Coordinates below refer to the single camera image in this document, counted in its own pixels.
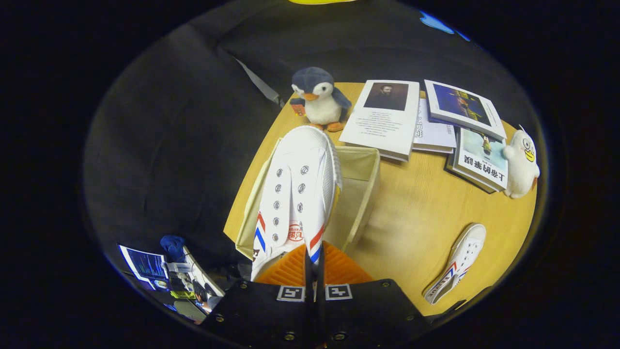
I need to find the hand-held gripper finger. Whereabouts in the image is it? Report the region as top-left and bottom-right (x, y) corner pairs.
(201, 242), (320, 347)
(315, 241), (429, 347)

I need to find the white canvas shoe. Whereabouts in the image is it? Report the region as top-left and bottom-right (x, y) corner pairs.
(423, 223), (487, 305)
(250, 125), (343, 282)

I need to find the beige fabric storage box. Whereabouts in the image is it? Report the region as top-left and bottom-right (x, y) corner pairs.
(235, 138), (381, 260)

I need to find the white desk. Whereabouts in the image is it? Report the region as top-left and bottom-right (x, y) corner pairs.
(182, 245), (226, 299)

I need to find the blue cloth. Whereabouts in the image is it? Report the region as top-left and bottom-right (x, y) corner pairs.
(160, 235), (186, 262)

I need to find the white book with portrait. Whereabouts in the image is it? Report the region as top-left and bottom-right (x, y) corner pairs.
(339, 79), (420, 162)

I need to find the computer monitor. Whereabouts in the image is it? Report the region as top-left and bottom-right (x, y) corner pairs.
(118, 244), (170, 283)

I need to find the penguin plush toy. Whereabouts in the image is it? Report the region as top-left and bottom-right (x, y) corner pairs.
(290, 66), (353, 133)

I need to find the plain white book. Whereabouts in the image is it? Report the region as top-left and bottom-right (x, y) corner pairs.
(413, 98), (457, 155)

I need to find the book with pale duck cover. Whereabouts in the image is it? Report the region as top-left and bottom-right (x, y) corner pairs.
(453, 127), (509, 190)

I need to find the book with blue picture cover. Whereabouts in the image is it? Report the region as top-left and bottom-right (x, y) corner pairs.
(424, 79), (507, 142)

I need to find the white duck plush toy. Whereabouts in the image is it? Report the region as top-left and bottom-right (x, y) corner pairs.
(502, 125), (541, 199)

